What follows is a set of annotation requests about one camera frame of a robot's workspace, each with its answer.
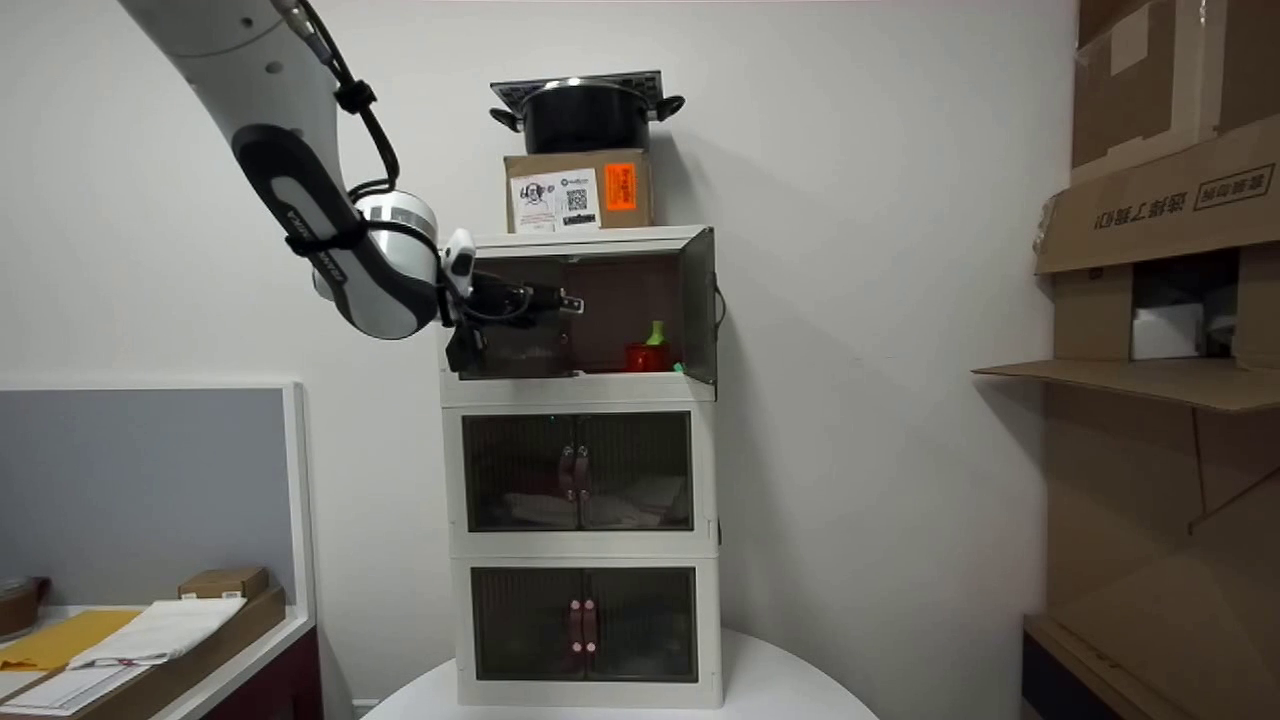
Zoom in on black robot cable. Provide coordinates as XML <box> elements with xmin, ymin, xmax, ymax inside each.
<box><xmin>274</xmin><ymin>0</ymin><xmax>406</xmax><ymax>194</ymax></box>

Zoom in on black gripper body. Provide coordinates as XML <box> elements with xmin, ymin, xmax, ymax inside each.
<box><xmin>460</xmin><ymin>271</ymin><xmax>553</xmax><ymax>331</ymax></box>

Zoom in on cardboard box with labels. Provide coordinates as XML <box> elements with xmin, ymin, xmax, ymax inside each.
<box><xmin>499</xmin><ymin>148</ymin><xmax>656</xmax><ymax>241</ymax></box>

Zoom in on black cooking pot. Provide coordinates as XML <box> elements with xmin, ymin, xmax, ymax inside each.
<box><xmin>488</xmin><ymin>68</ymin><xmax>687</xmax><ymax>156</ymax></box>

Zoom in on stacked brown cardboard boxes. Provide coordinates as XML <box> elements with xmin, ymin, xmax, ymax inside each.
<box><xmin>974</xmin><ymin>0</ymin><xmax>1280</xmax><ymax>720</ymax></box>

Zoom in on yellow manila envelope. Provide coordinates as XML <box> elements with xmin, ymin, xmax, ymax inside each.
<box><xmin>0</xmin><ymin>610</ymin><xmax>144</xmax><ymax>677</ymax></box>

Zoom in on grey desk partition panel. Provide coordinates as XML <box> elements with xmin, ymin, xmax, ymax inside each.
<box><xmin>0</xmin><ymin>379</ymin><xmax>315</xmax><ymax>619</ymax></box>

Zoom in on white three-tier plastic cabinet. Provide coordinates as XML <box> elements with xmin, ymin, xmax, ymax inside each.
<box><xmin>435</xmin><ymin>219</ymin><xmax>733</xmax><ymax>713</ymax></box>

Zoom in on smoked ribbed cabinet door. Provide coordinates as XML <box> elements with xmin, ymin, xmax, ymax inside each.
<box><xmin>579</xmin><ymin>569</ymin><xmax>702</xmax><ymax>688</ymax></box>
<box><xmin>575</xmin><ymin>412</ymin><xmax>697</xmax><ymax>537</ymax></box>
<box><xmin>677</xmin><ymin>225</ymin><xmax>726</xmax><ymax>393</ymax></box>
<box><xmin>470</xmin><ymin>569</ymin><xmax>590</xmax><ymax>688</ymax></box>
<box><xmin>460</xmin><ymin>412</ymin><xmax>579</xmax><ymax>537</ymax></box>

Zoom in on flat brown cardboard piece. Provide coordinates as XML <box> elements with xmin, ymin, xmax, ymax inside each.
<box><xmin>78</xmin><ymin>566</ymin><xmax>291</xmax><ymax>720</ymax></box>

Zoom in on white paper sheets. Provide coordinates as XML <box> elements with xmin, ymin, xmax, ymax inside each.
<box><xmin>0</xmin><ymin>598</ymin><xmax>252</xmax><ymax>715</ymax></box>

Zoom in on white topped desk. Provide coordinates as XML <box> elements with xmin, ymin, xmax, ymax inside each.
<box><xmin>0</xmin><ymin>606</ymin><xmax>323</xmax><ymax>720</ymax></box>

